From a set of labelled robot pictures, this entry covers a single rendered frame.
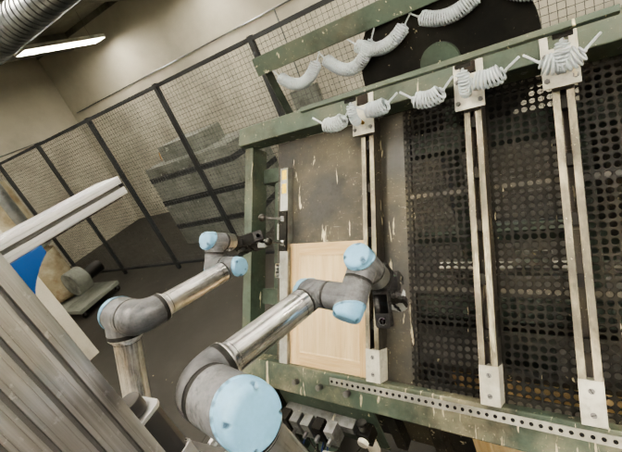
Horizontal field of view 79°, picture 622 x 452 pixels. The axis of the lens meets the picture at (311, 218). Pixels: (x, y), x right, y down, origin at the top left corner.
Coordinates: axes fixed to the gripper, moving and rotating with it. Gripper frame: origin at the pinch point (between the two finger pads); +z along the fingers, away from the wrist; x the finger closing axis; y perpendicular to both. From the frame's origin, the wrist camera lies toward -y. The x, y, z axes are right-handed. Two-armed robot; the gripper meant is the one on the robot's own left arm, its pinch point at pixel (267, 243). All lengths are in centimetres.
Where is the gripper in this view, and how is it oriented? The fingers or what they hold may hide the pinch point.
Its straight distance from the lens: 180.4
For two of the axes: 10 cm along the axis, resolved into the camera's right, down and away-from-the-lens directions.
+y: -7.5, 4.2, 5.1
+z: 5.9, 1.0, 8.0
